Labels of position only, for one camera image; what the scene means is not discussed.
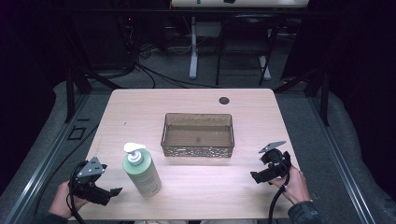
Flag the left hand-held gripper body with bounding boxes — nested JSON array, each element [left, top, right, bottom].
[[68, 156, 112, 206]]

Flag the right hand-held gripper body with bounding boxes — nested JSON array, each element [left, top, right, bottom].
[[258, 140, 292, 181]]

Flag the person's right hand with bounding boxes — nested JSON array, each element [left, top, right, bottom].
[[268, 165, 312, 205]]

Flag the person's left hand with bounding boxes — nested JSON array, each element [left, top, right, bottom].
[[48, 180, 91, 220]]

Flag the green pump soap bottle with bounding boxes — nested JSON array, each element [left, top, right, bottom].
[[121, 142, 163, 198]]

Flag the transparent brown plastic basket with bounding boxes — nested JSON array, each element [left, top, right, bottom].
[[160, 112, 235, 159]]

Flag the black metal stand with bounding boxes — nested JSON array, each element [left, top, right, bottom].
[[59, 18, 125, 124], [273, 66, 331, 127]]

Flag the white desk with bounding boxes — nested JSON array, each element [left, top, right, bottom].
[[170, 0, 310, 80]]

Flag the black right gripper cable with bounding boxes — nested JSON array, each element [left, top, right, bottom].
[[267, 172, 291, 224]]

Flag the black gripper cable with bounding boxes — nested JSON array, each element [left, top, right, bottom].
[[66, 160, 89, 224], [267, 172, 291, 224]]

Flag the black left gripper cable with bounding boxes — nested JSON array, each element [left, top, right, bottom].
[[66, 160, 89, 224]]

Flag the grey aluminium floor rail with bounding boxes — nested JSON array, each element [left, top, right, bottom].
[[2, 92, 92, 224], [307, 94, 377, 224]]

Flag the black metal chair frame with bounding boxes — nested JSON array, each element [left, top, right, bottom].
[[214, 12, 287, 87]]

